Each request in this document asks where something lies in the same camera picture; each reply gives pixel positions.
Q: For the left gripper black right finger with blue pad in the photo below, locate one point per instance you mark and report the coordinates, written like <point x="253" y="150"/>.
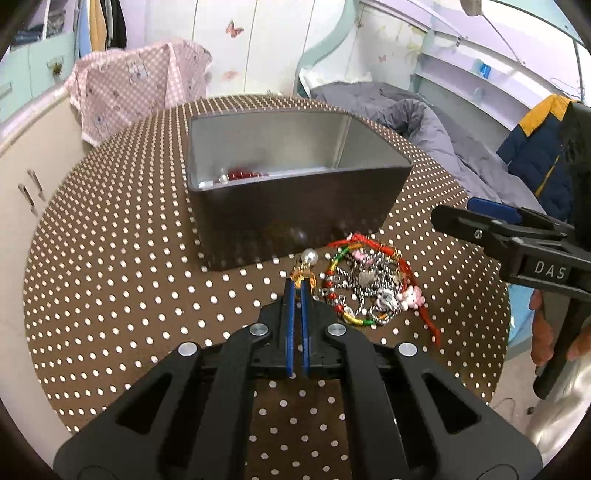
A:
<point x="406" y="416"/>

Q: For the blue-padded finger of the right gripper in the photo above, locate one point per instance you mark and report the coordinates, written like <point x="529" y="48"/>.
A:
<point x="519" y="216"/>

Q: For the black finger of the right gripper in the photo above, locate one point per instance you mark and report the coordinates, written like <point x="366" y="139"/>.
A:
<point x="490" y="233"/>

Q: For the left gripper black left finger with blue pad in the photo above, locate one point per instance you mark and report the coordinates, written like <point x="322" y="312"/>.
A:
<point x="189" y="416"/>

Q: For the gold red charm pendant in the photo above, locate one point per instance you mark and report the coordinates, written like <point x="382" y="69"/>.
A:
<point x="300" y="274"/>

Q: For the person's right hand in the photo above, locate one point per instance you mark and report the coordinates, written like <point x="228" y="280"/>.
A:
<point x="542" y="335"/>

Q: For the grey duvet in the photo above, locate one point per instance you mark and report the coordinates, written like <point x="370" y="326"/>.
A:
<point x="479" y="170"/>

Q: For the navy yellow jacket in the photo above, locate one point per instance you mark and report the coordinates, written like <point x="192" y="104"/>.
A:
<point x="533" y="151"/>

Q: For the brown polka dot tablecloth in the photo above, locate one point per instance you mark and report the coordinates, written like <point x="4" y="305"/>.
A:
<point x="116" y="277"/>

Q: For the dark metal tin box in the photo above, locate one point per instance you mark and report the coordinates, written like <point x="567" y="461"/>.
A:
<point x="264" y="184"/>

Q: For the white wardrobe butterfly stickers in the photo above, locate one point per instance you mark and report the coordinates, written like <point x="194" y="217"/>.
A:
<point x="256" y="46"/>

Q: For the pink bear patterned cloth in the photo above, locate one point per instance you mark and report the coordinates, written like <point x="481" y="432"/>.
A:
<point x="113" y="89"/>

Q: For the teal drawer unit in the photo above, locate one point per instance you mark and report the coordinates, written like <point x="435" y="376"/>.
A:
<point x="29" y="71"/>

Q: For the hanging clothes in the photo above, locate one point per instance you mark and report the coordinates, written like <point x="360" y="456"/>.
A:
<point x="100" y="26"/>

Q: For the lilac wall shelf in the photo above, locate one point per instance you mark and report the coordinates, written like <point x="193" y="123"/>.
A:
<point x="492" y="84"/>

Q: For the beige cabinet with handles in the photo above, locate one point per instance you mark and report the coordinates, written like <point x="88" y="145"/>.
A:
<point x="40" y="143"/>

